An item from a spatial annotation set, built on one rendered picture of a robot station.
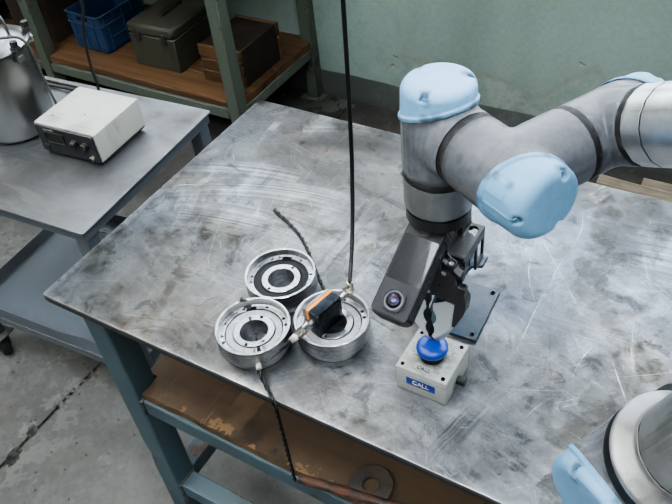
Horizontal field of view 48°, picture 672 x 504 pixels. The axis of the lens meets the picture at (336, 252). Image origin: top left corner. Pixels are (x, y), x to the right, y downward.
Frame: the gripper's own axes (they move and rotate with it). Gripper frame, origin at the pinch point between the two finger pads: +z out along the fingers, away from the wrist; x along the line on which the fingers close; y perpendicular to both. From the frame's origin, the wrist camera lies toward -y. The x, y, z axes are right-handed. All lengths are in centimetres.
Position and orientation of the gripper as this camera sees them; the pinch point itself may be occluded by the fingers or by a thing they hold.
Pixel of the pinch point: (431, 336)
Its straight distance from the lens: 95.1
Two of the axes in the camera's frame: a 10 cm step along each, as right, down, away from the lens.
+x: -8.6, -2.9, 4.3
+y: 5.1, -6.3, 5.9
